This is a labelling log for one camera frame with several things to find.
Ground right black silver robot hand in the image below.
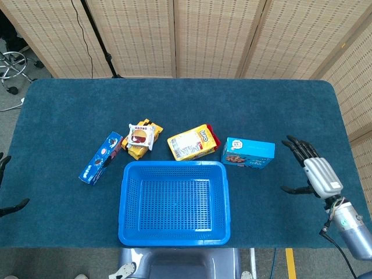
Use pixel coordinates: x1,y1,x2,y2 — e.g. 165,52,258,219
281,135,344,200

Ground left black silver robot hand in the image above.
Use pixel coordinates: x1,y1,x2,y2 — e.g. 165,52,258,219
0,152,30,217

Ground blue chocolate chip cookie box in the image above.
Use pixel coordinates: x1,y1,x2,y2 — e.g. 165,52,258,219
220,137,276,170

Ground dark blue cookie box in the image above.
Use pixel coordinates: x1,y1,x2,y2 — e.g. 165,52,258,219
78,131,124,187

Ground yellow black snack bag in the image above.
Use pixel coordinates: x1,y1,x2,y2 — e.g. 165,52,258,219
121,117,164,161

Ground blue perforated plastic basket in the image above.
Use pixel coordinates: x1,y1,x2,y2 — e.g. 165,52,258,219
117,160,232,247

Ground yellow floor tape strip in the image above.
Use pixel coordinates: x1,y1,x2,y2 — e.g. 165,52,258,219
285,248,297,279

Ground bamboo folding screen panel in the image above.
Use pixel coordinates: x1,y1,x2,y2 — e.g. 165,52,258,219
173,0,267,78
85,0,177,78
309,17,372,221
0,0,116,78
239,0,372,80

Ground white floor strip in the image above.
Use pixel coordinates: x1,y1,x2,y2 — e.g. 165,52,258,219
249,248,258,279

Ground chrome office chair base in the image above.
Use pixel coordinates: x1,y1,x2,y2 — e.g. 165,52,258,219
0,51,45,94

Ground yellow Lipo rusk bag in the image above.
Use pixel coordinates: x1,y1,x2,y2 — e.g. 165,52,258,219
167,123,221,162

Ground teal carpet table mat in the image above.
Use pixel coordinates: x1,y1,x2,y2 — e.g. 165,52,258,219
0,78,372,249

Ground grey-blue robot torso base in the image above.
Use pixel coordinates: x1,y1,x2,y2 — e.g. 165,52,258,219
117,248,242,279

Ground person in black clothes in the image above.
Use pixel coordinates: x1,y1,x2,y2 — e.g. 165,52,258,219
0,10,33,55

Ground black tripod stand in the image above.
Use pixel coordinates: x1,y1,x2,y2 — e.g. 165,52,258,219
80,0,124,79

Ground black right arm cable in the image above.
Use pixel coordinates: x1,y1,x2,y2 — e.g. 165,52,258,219
319,228,357,279

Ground white floor cable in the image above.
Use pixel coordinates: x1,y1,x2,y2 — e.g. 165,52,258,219
0,97,26,113

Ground blue floor cable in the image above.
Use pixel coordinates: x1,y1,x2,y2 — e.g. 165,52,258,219
270,248,277,279

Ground thin black hanging cable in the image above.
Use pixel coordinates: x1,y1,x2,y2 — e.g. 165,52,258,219
70,0,94,78

